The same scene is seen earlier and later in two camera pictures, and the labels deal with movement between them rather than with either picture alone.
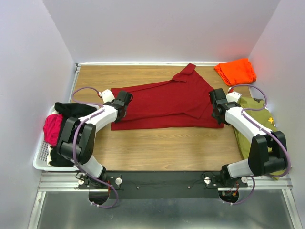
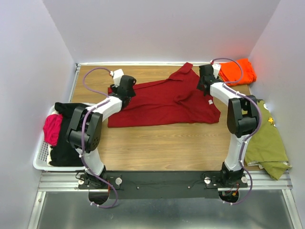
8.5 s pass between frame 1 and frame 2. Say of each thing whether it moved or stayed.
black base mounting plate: stayed
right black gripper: moved
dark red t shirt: moved
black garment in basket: stayed
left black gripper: moved
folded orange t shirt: stayed
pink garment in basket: stayed
